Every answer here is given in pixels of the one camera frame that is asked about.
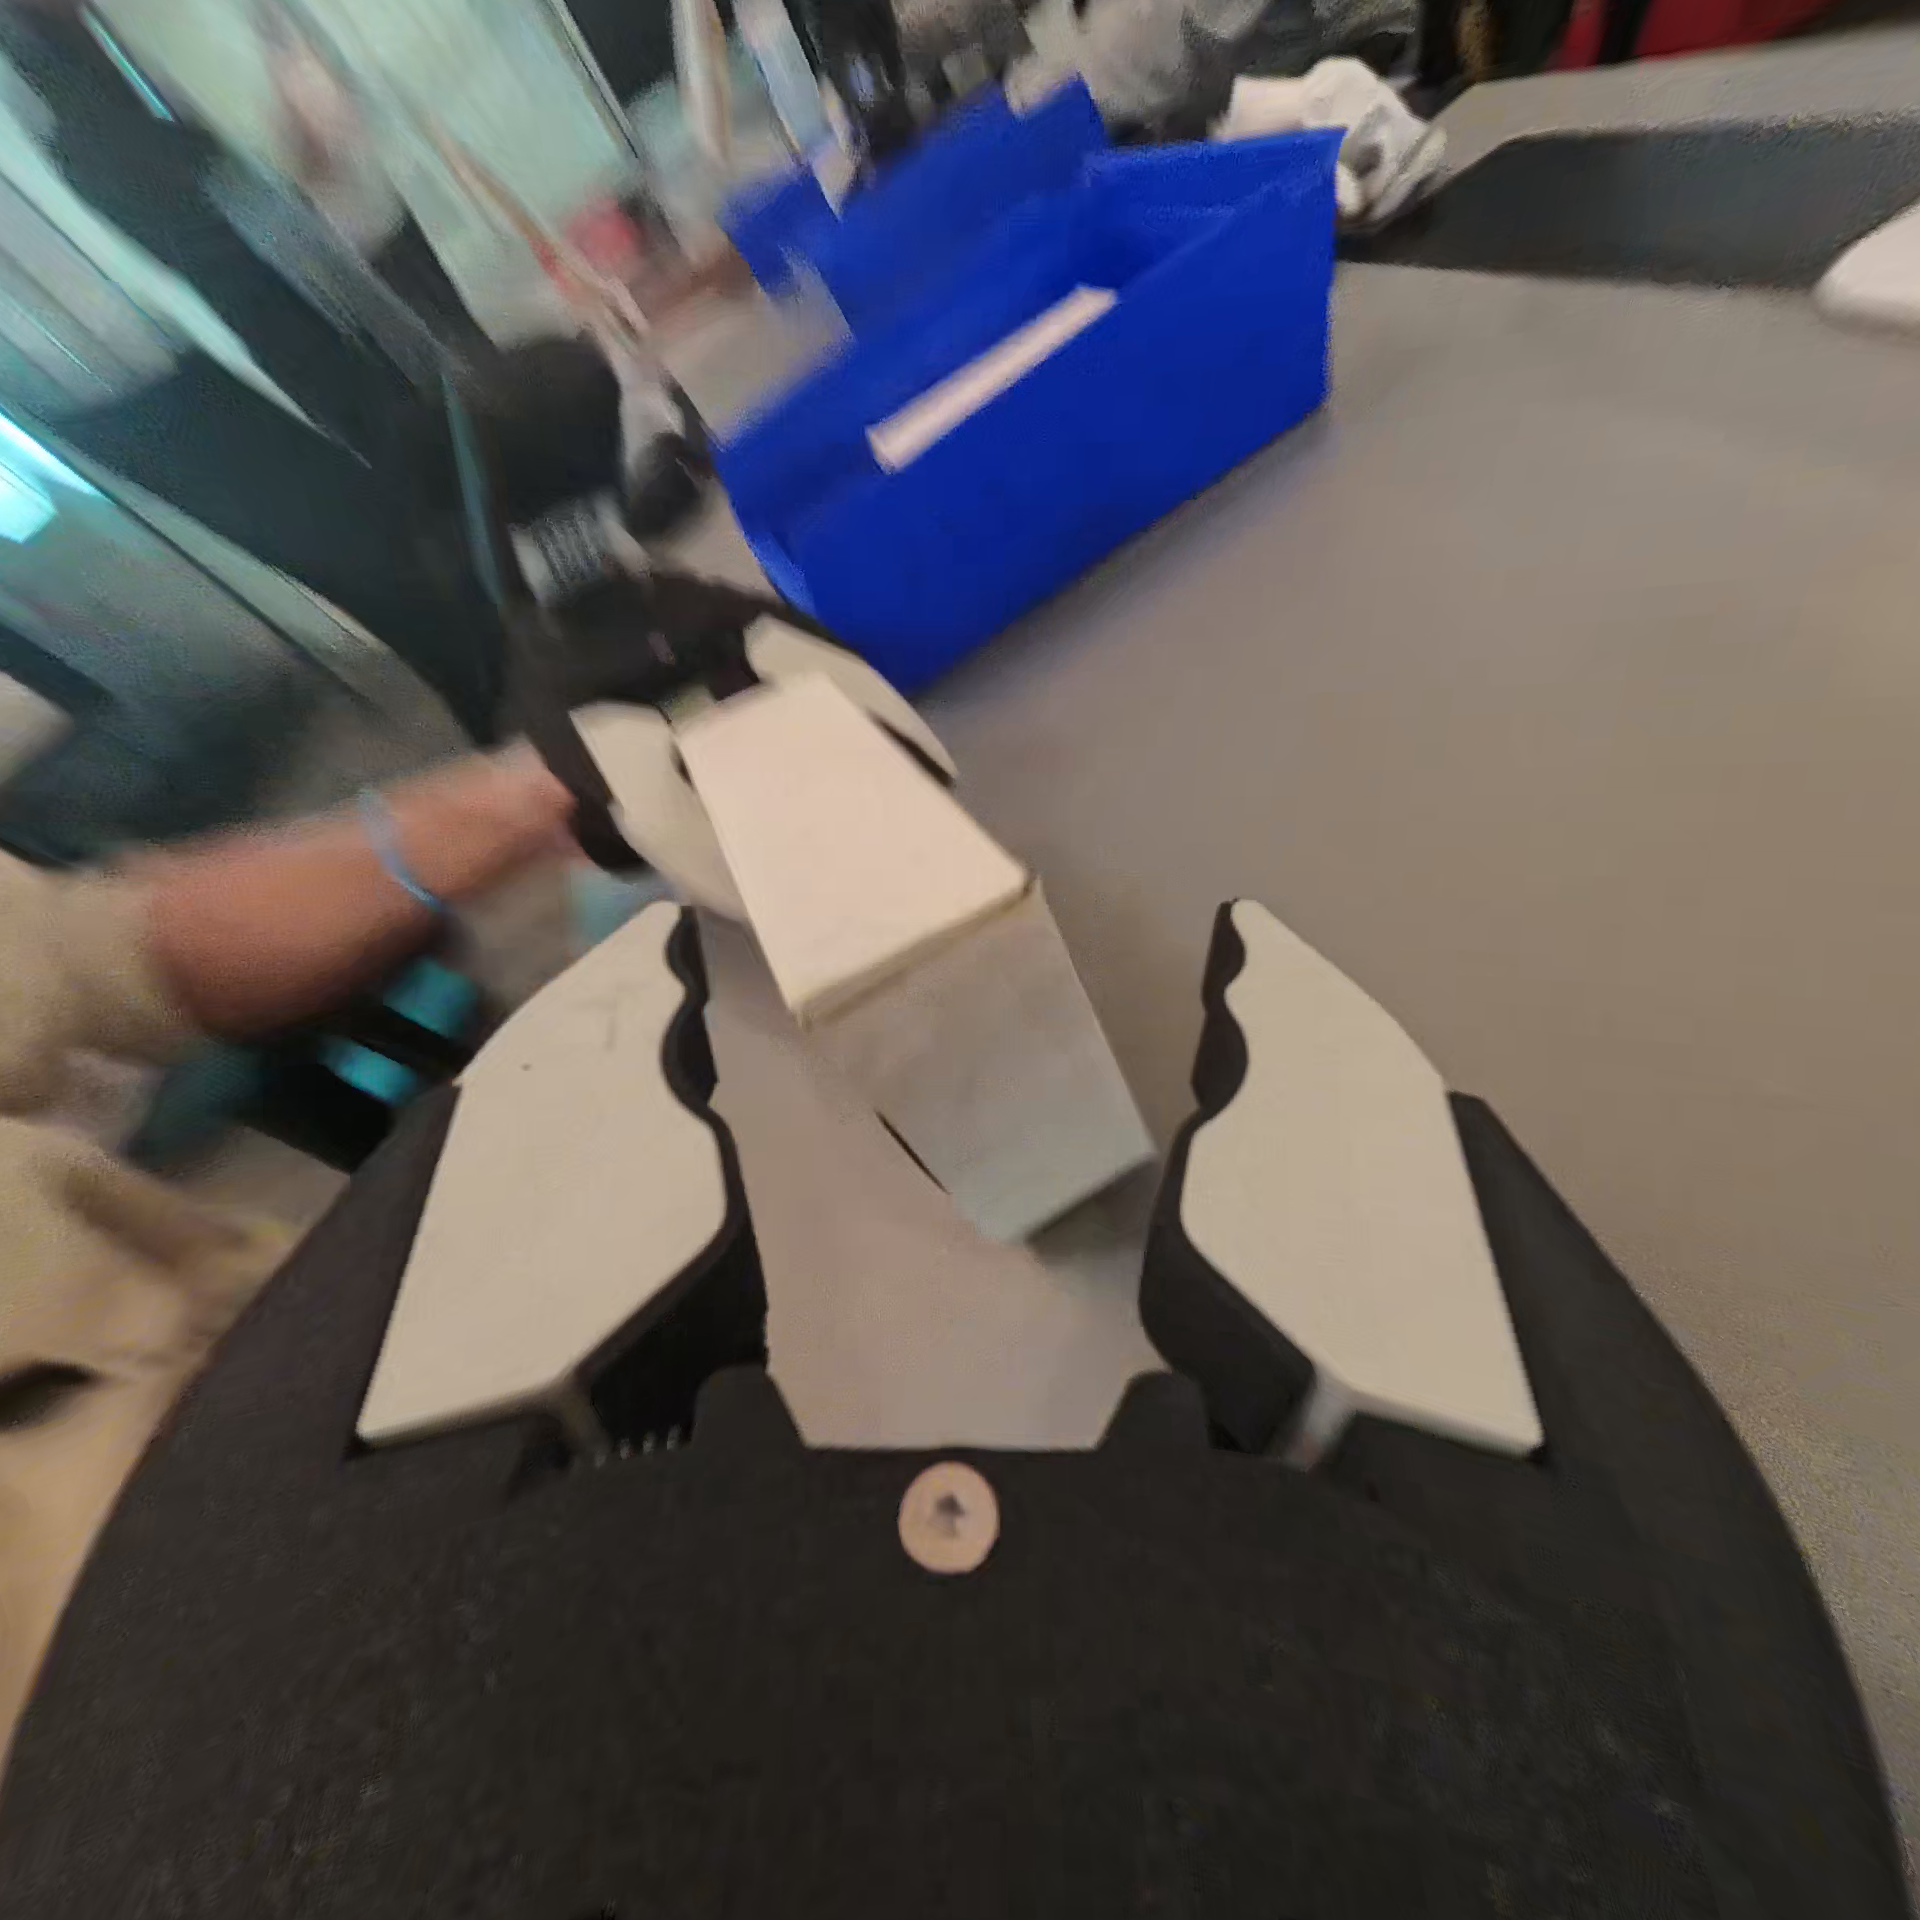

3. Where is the person's left hand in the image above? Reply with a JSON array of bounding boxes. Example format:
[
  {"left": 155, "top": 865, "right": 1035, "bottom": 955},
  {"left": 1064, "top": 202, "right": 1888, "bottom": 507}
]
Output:
[{"left": 432, "top": 747, "right": 591, "bottom": 904}]

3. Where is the red bag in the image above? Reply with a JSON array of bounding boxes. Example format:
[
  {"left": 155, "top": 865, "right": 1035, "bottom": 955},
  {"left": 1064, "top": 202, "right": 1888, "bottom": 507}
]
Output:
[{"left": 1543, "top": 0, "right": 1920, "bottom": 69}]

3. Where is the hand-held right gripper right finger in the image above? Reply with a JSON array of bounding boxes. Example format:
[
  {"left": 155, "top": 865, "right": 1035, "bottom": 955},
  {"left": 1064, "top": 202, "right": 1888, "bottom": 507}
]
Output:
[{"left": 1140, "top": 899, "right": 1547, "bottom": 1470}]

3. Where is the white document stand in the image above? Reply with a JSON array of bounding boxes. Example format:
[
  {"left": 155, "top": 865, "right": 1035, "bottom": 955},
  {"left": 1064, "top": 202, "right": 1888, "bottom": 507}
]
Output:
[{"left": 1811, "top": 202, "right": 1920, "bottom": 335}]

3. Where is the white cloth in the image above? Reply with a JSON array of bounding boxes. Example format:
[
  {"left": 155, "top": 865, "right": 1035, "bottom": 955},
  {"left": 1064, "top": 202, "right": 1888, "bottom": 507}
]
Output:
[{"left": 1213, "top": 56, "right": 1453, "bottom": 235}]

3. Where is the person's leg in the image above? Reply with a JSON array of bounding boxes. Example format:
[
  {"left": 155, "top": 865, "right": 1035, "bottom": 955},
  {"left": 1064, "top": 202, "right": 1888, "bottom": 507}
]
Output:
[{"left": 0, "top": 1117, "right": 345, "bottom": 1651}]

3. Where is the person's left forearm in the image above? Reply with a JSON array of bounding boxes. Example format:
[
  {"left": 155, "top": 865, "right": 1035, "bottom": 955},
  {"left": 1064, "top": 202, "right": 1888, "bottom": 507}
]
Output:
[{"left": 0, "top": 780, "right": 444, "bottom": 1121}]

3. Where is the blue plastic bin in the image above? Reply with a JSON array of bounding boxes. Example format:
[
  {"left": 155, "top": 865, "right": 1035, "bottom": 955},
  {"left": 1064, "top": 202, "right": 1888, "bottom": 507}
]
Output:
[
  {"left": 717, "top": 76, "right": 1114, "bottom": 310},
  {"left": 707, "top": 127, "right": 1348, "bottom": 694}
]

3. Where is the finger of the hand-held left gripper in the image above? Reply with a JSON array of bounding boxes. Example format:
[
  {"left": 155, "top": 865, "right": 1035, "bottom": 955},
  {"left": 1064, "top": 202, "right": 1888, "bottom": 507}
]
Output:
[
  {"left": 568, "top": 694, "right": 751, "bottom": 922},
  {"left": 741, "top": 614, "right": 963, "bottom": 789}
]

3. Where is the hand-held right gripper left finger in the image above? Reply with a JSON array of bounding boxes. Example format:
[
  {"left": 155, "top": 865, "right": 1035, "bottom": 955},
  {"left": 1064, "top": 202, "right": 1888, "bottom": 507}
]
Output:
[{"left": 352, "top": 900, "right": 776, "bottom": 1470}]

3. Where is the white cardboard box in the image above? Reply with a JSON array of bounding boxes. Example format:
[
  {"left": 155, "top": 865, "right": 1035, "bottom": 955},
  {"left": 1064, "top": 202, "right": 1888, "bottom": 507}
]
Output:
[
  {"left": 666, "top": 670, "right": 1160, "bottom": 1247},
  {"left": 869, "top": 284, "right": 1123, "bottom": 476}
]

